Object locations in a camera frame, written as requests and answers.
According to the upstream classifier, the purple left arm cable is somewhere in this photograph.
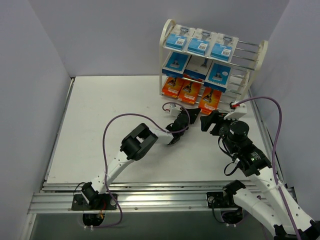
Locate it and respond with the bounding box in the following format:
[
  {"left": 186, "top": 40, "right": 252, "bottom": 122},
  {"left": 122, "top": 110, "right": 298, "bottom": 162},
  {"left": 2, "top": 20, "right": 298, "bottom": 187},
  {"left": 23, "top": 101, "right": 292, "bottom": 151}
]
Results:
[{"left": 102, "top": 101, "right": 191, "bottom": 229}]

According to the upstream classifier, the white Gillette Skinguard razor pack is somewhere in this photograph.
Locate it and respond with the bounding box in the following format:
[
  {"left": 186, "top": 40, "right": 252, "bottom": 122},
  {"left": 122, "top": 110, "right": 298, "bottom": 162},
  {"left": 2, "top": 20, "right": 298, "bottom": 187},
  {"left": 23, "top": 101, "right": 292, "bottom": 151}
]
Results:
[{"left": 210, "top": 33, "right": 239, "bottom": 62}]

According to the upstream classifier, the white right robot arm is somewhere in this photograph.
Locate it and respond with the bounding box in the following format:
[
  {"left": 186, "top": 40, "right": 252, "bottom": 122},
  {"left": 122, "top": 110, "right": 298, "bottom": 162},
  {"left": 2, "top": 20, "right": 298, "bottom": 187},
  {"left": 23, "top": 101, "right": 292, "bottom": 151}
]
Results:
[{"left": 200, "top": 110, "right": 320, "bottom": 240}]

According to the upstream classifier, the grey Harry's box blue razor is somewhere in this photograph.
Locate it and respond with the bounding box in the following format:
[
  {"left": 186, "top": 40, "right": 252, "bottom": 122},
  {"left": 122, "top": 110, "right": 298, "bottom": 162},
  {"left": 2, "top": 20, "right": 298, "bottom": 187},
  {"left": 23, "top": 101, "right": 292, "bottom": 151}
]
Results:
[{"left": 183, "top": 55, "right": 213, "bottom": 81}]

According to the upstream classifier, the orange Gillette Fusion5 box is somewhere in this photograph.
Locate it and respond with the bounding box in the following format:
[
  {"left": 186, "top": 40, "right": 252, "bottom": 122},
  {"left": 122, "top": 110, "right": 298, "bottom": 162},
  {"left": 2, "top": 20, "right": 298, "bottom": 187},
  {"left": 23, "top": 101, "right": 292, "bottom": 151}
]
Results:
[
  {"left": 198, "top": 87, "right": 222, "bottom": 115},
  {"left": 161, "top": 77, "right": 185, "bottom": 99},
  {"left": 177, "top": 80, "right": 202, "bottom": 105}
]

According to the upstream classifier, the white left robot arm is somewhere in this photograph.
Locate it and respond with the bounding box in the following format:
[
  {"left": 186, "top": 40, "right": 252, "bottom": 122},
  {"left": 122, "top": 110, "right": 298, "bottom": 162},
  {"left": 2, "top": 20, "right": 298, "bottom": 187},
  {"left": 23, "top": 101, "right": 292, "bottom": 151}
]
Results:
[{"left": 71, "top": 102, "right": 201, "bottom": 212}]

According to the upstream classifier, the clear Gillette blister pack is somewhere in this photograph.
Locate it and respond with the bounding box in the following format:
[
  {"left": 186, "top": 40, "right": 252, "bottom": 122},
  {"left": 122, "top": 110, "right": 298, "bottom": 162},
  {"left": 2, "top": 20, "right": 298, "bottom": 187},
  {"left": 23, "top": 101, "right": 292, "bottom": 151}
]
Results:
[
  {"left": 187, "top": 28, "right": 218, "bottom": 56},
  {"left": 165, "top": 24, "right": 196, "bottom": 51}
]

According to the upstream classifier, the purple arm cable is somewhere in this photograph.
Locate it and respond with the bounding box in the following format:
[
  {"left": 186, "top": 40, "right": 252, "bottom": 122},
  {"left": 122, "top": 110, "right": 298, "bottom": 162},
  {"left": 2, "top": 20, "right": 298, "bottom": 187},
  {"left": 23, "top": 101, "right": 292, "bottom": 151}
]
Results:
[
  {"left": 231, "top": 96, "right": 302, "bottom": 240},
  {"left": 102, "top": 101, "right": 191, "bottom": 229}
]

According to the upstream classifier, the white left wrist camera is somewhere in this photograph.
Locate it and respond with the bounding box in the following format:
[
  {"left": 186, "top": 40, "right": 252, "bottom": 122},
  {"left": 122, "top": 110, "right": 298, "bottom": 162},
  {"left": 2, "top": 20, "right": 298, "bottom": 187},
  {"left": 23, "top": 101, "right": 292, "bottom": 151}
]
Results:
[{"left": 162, "top": 102, "right": 183, "bottom": 117}]

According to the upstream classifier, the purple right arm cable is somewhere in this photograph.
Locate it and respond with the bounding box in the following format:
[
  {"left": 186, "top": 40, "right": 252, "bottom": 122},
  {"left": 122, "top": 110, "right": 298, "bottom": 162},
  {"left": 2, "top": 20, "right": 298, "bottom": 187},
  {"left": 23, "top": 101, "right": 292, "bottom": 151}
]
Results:
[{"left": 231, "top": 96, "right": 302, "bottom": 240}]

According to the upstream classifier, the cream metal-rod shelf rack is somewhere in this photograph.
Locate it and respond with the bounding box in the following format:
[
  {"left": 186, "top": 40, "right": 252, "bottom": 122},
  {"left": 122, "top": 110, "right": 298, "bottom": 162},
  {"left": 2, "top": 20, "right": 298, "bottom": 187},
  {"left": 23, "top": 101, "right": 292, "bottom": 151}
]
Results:
[{"left": 159, "top": 19, "right": 268, "bottom": 113}]

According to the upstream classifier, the aluminium mounting rail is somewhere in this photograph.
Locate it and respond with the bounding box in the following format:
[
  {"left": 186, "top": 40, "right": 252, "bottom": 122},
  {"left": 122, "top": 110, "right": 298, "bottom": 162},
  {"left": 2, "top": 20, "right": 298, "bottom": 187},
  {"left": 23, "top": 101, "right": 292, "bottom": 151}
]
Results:
[{"left": 28, "top": 181, "right": 228, "bottom": 214}]

